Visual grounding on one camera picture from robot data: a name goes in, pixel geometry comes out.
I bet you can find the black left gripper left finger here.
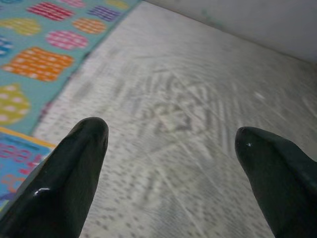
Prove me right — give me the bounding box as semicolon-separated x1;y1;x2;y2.
0;117;109;238

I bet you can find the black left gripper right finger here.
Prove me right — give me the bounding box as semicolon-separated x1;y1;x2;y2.
234;125;317;238

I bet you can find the blue children's picture book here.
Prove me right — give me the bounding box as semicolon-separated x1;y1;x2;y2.
0;127;56;211

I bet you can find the teal blanket with colourful patches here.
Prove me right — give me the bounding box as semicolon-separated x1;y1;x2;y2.
0;0;143;136

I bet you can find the white patterned mattress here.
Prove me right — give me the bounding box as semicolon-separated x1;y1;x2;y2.
32;2;317;238

